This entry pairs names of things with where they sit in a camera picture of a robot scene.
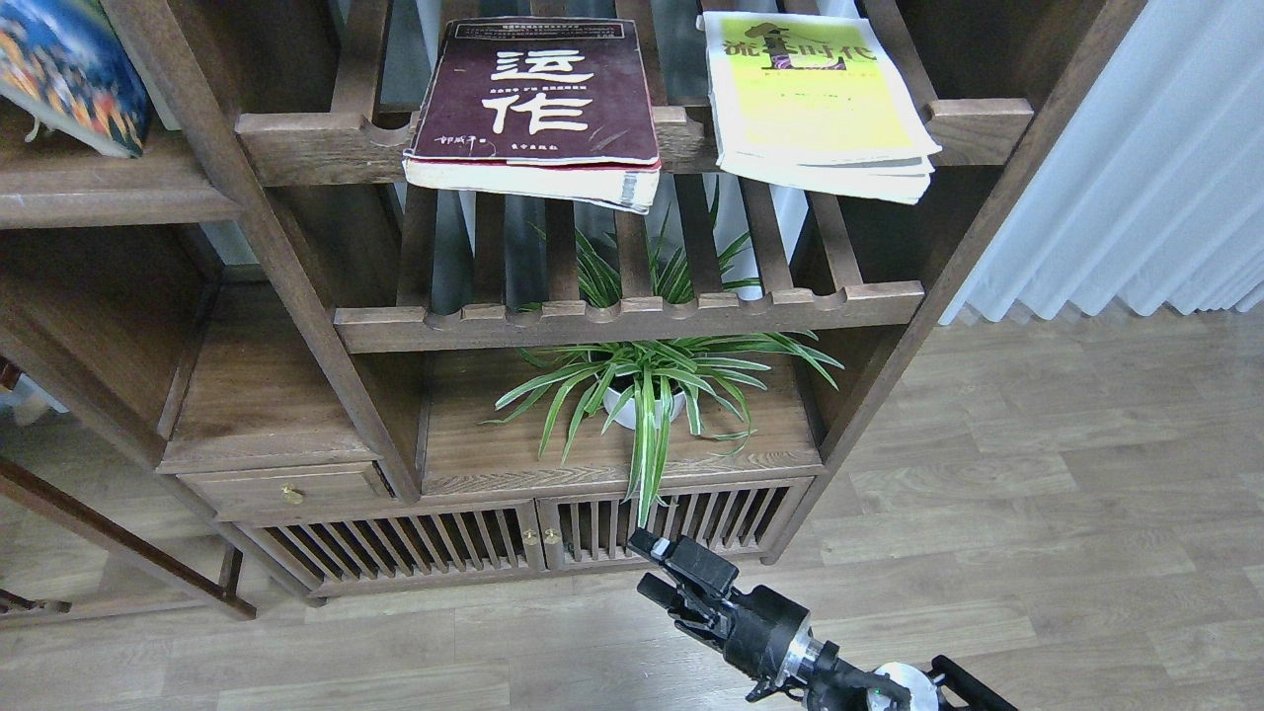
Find white plant pot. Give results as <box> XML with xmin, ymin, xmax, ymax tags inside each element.
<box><xmin>603</xmin><ymin>385</ymin><xmax>685</xmax><ymax>431</ymax></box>

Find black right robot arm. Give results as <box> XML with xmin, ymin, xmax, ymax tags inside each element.
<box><xmin>628</xmin><ymin>529</ymin><xmax>1014</xmax><ymax>710</ymax></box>

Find maroon book white characters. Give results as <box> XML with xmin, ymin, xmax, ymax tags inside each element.
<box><xmin>402</xmin><ymin>15</ymin><xmax>661</xmax><ymax>214</ymax></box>

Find yellow green cover book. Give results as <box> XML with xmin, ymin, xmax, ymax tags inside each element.
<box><xmin>698</xmin><ymin>10</ymin><xmax>940</xmax><ymax>205</ymax></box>

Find brass drawer knob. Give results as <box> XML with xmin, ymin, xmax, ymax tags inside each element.
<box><xmin>281</xmin><ymin>483</ymin><xmax>305</xmax><ymax>506</ymax></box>

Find dark wooden side frame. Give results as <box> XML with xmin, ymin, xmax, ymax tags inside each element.
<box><xmin>0</xmin><ymin>455</ymin><xmax>258</xmax><ymax>631</ymax></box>

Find colourful 300 paperback book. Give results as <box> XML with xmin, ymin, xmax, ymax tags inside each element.
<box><xmin>1</xmin><ymin>1</ymin><xmax>152</xmax><ymax>158</ymax></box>

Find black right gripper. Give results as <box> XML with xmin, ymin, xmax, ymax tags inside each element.
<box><xmin>627</xmin><ymin>529</ymin><xmax>822</xmax><ymax>692</ymax></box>

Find green spider plant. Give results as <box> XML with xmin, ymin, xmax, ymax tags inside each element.
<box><xmin>482</xmin><ymin>189</ymin><xmax>846</xmax><ymax>529</ymax></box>

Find white pleated curtain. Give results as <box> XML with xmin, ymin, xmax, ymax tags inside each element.
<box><xmin>940</xmin><ymin>1</ymin><xmax>1263</xmax><ymax>325</ymax></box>

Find dark wooden bookshelf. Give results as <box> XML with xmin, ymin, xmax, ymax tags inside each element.
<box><xmin>3</xmin><ymin>1</ymin><xmax>1144</xmax><ymax>602</ymax></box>

